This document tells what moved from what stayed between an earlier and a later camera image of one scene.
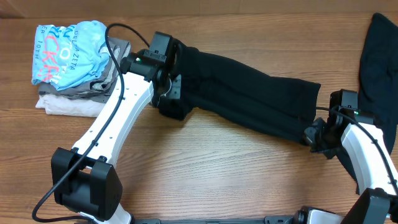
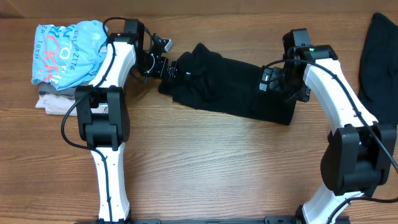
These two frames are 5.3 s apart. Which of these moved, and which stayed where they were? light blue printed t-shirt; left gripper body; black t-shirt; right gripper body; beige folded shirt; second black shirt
Moved: right gripper body; black t-shirt; left gripper body
Stayed: second black shirt; light blue printed t-shirt; beige folded shirt
